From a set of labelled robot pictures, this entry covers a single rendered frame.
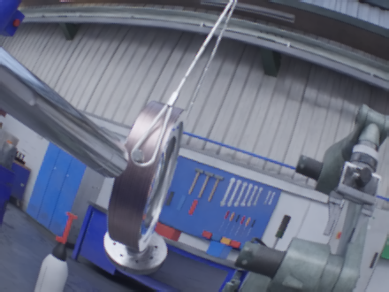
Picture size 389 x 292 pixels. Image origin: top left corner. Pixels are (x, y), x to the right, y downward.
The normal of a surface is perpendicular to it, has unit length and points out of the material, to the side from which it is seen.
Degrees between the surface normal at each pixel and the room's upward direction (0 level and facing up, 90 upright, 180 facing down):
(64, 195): 90
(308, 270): 84
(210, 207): 90
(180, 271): 90
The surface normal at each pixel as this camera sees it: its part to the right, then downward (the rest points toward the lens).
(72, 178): -0.34, -0.33
